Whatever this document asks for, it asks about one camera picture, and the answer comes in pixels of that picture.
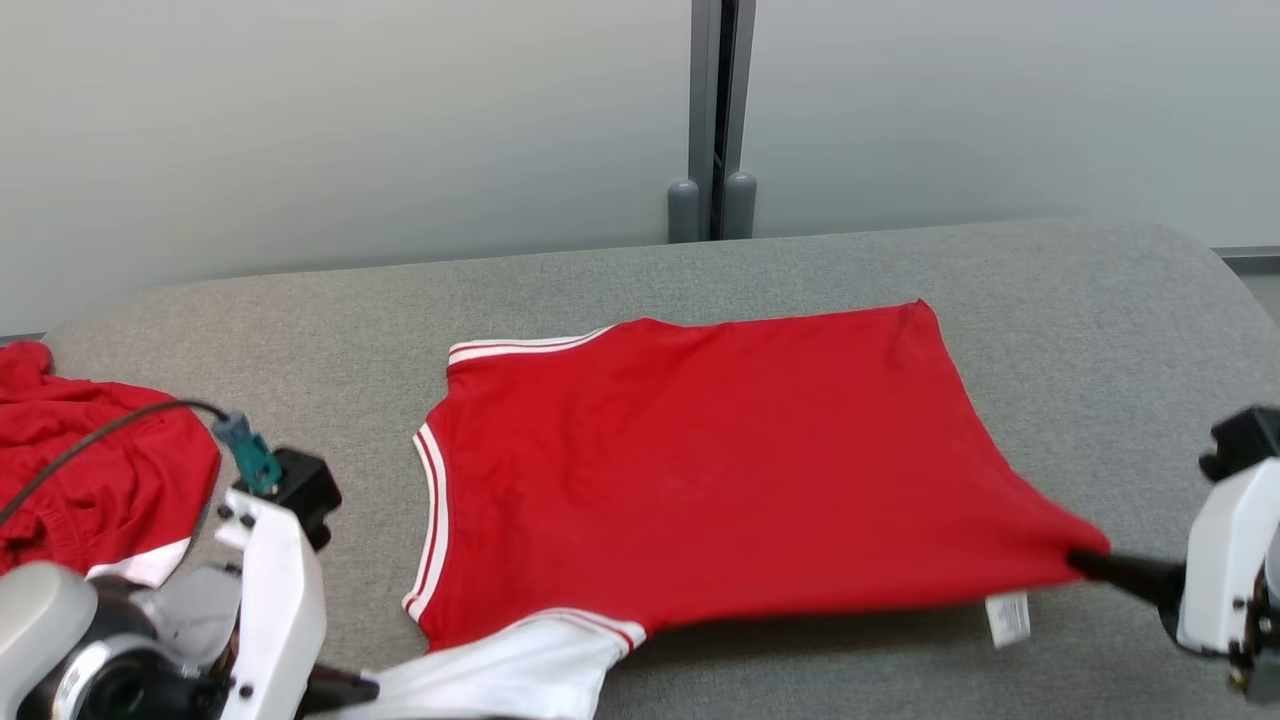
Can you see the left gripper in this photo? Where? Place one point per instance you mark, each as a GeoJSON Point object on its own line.
{"type": "Point", "coordinates": [285, 610]}

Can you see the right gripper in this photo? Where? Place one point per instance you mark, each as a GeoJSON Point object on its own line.
{"type": "Point", "coordinates": [1230, 570]}

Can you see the red shorts with white stripe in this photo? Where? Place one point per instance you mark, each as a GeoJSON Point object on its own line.
{"type": "Point", "coordinates": [100, 470]}

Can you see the red jersey with white trim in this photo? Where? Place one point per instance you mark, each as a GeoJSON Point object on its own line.
{"type": "Point", "coordinates": [700, 450]}

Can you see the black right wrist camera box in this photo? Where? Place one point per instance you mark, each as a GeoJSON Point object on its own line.
{"type": "Point", "coordinates": [1250, 440]}

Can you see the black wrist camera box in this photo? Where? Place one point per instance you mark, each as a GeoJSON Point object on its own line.
{"type": "Point", "coordinates": [1250, 440]}
{"type": "Point", "coordinates": [305, 490]}

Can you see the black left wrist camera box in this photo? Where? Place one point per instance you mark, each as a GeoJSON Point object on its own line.
{"type": "Point", "coordinates": [305, 490]}

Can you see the grey partition post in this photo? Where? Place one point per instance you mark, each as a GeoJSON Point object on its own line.
{"type": "Point", "coordinates": [703, 100]}

